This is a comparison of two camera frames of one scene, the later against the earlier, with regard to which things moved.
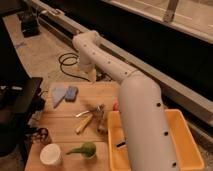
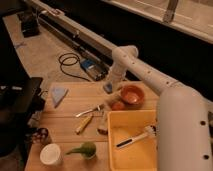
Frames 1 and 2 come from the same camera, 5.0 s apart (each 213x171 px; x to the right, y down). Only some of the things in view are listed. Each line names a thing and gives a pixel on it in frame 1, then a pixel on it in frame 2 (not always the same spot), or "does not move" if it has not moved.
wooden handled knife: [85, 122] does not move
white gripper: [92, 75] -> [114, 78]
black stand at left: [20, 98] does not move
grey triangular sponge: [57, 95] does not move
